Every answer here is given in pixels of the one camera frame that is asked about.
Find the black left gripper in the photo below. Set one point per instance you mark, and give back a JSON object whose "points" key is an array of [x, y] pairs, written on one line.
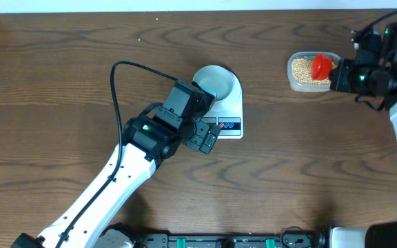
{"points": [[201, 130]]}

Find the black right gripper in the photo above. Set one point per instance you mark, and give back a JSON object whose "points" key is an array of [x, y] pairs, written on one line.
{"points": [[339, 76]]}

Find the red plastic measuring scoop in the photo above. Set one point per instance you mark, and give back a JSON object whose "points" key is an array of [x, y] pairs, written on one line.
{"points": [[321, 67]]}

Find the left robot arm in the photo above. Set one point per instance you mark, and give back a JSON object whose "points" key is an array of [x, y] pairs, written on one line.
{"points": [[145, 142]]}

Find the white digital kitchen scale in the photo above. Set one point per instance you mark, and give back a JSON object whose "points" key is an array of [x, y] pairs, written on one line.
{"points": [[228, 114]]}

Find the grey round bowl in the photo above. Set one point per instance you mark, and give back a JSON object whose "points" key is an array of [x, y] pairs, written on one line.
{"points": [[215, 79]]}

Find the clear plastic bean container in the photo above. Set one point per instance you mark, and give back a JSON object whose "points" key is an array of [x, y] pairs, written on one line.
{"points": [[302, 87]]}

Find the soybeans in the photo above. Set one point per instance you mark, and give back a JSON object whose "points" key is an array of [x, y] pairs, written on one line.
{"points": [[301, 72]]}

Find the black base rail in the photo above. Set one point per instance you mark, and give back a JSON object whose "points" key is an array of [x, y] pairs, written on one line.
{"points": [[122, 236]]}

